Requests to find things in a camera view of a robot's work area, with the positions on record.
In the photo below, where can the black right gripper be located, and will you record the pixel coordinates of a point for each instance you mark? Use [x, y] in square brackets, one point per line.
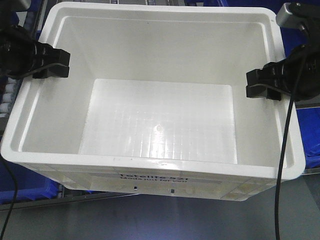
[301, 69]

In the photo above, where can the blue bin far right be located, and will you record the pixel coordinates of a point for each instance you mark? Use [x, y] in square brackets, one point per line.
[308, 118]

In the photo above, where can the blue bin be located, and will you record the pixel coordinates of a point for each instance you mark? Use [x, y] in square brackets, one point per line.
[31, 185]
[308, 118]

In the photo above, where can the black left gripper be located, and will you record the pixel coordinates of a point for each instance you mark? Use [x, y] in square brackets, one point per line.
[20, 56]

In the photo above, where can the white plastic tote bin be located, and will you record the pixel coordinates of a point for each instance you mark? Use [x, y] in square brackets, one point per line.
[155, 102]

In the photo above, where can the left white roller track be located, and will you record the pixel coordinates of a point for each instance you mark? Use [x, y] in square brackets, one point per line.
[8, 93]

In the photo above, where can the blue bin lower left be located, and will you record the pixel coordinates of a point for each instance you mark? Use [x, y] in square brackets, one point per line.
[31, 185]

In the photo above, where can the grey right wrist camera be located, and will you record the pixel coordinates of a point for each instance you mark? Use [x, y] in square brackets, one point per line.
[291, 16]

